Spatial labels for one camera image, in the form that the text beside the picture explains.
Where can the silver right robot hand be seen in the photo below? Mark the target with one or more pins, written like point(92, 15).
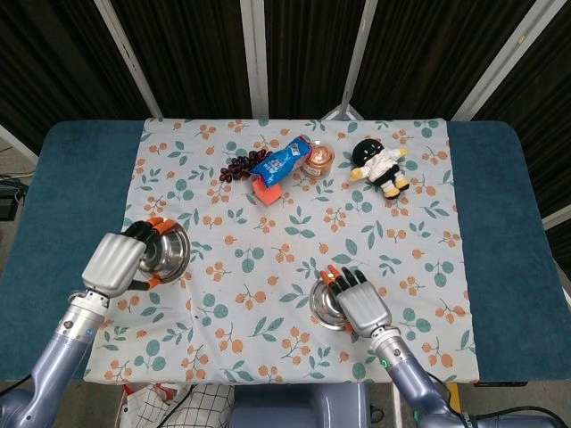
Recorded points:
point(363, 307)

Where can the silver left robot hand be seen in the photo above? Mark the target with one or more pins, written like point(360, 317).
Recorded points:
point(113, 263)

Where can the stainless steel bowl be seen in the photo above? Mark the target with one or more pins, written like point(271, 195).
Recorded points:
point(171, 254)
point(325, 307)

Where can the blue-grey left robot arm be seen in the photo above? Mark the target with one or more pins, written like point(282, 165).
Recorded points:
point(67, 339)

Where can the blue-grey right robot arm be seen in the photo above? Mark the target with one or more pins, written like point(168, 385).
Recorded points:
point(401, 361)

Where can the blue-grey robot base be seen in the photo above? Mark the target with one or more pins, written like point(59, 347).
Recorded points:
point(303, 405)

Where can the teal table cover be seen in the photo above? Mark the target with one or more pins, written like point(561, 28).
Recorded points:
point(67, 187)

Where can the orange fruit print tablecloth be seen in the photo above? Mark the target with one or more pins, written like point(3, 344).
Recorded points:
point(267, 232)

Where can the black penguin plush doll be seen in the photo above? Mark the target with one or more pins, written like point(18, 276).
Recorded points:
point(379, 167)

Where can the orange foam cube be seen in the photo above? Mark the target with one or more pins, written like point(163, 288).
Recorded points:
point(269, 195)

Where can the dark red grape bunch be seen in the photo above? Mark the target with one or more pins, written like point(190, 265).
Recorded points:
point(238, 166)

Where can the blue snack bag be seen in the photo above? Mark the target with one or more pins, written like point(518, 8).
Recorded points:
point(278, 165)

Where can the white checkered bag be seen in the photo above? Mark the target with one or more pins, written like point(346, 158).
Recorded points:
point(196, 408)

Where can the grey tripod stand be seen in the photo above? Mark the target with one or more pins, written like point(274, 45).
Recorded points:
point(343, 109)

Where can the dark pleated curtain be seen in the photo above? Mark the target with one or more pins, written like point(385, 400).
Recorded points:
point(196, 53)

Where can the white screen frame post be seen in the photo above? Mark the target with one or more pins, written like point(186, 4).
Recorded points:
point(361, 44)
point(255, 58)
point(495, 62)
point(129, 58)

